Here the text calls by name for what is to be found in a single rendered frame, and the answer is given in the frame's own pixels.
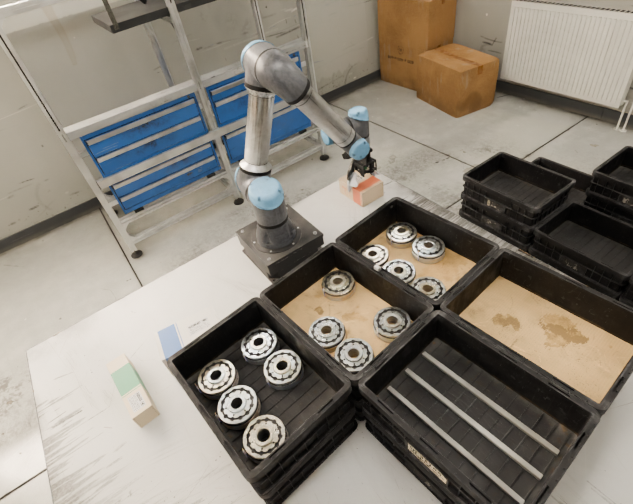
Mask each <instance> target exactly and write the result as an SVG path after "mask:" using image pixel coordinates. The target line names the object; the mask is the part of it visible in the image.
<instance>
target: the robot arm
mask: <svg viewBox="0 0 633 504"><path fill-rule="evenodd" d="M241 64H242V67H243V70H244V71H245V81H244V86H245V88H246V89H247V90H248V92H249V94H248V109H247V125H246V140H245V155H244V159H243V160H241V161H240V166H239V168H237V170H236V172H235V182H236V185H237V187H238V189H239V190H240V192H242V194H243V195H244V197H245V198H246V200H247V201H248V202H249V204H250V205H251V207H252V209H253V211H254V214H255V218H256V221H257V229H256V238H257V242H258V244H259V245H260V246H262V247H264V248H267V249H279V248H283V247H285V246H287V245H289V244H290V243H291V242H292V241H293V240H294V239H295V237H296V229H295V226H294V224H293V223H292V221H291V220H290V218H289V217H288V214H287V209H286V204H285V199H284V191H283V188H282V186H281V184H280V182H279V181H278V180H276V179H275V178H272V177H271V169H272V166H271V164H270V163H269V162H268V157H269V147H270V138H271V128H272V118H273V109H274V99H275V95H277V96H279V97H280V98H282V99H283V100H284V101H285V102H286V103H288V104H289V105H291V106H294V105H295V106H296V107H297V108H298V109H299V110H300V111H301V112H302V113H304V114H305V115H306V116H307V117H308V118H309V119H310V120H311V121H312V122H313V123H315V124H316V125H317V126H318V127H319V128H320V129H321V137H322V140H323V142H324V143H325V144H326V145H333V144H334V143H335V144H336V145H338V146H339V147H340V148H341V149H343V150H344V151H345V152H344V153H343V154H342V156H343V159H344V160H345V159H350V158H353V159H352V162H351V164H350V167H349V169H348V172H347V188H348V192H350V190H351V187H357V186H358V182H357V180H356V178H357V173H356V172H355V170H356V171H357V172H359V173H360V175H361V176H362V177H365V176H364V175H365V174H366V173H367V174H368V173H370V174H371V175H373V176H375V174H377V175H379V173H378V172H377V163H376V159H374V158H372V157H371V155H370V153H371V152H373V149H372V148H371V147H370V137H369V116H368V110H367V108H366V107H363V106H355V107H352V108H351V109H349V111H348V117H345V118H342V117H341V116H340V115H339V114H338V113H337V112H336V111H335V110H334V109H333V108H332V107H331V106H330V105H329V104H328V103H327V102H326V101H325V100H324V99H323V98H322V97H321V96H320V95H319V94H318V93H317V92H316V91H315V90H314V89H313V88H312V87H311V82H310V80H309V79H308V78H307V77H306V76H305V75H304V73H303V72H302V71H301V70H300V69H299V68H298V66H297V65H296V64H295V63H294V61H293V60H292V59H291V58H290V57H289V56H288V55H287V54H286V53H285V52H283V51H282V50H280V49H278V48H277V47H275V46H274V45H273V44H272V43H270V42H268V41H264V40H254V41H252V42H250V43H249V44H248V45H247V46H246V47H245V48H244V50H243V52H242V55H241ZM374 162H375V166H376V167H374ZM375 170H376V171H375Z"/></svg>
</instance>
